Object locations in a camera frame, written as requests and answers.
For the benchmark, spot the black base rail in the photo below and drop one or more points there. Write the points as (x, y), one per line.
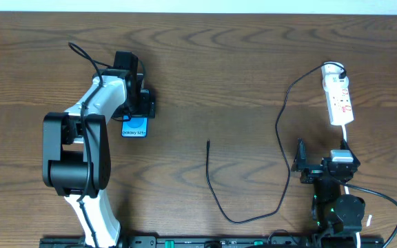
(219, 242)

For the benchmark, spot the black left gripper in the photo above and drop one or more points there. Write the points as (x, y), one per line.
(148, 104)

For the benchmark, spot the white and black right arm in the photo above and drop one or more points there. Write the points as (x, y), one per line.
(338, 214)

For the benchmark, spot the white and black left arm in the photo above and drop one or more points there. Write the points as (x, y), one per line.
(76, 149)

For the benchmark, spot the white power strip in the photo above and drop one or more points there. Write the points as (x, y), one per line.
(335, 84)

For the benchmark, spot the white paper scrap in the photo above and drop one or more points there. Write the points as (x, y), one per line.
(368, 223)

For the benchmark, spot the blue Samsung Galaxy smartphone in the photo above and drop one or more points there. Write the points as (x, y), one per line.
(134, 127)

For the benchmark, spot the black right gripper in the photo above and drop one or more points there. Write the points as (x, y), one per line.
(315, 167)

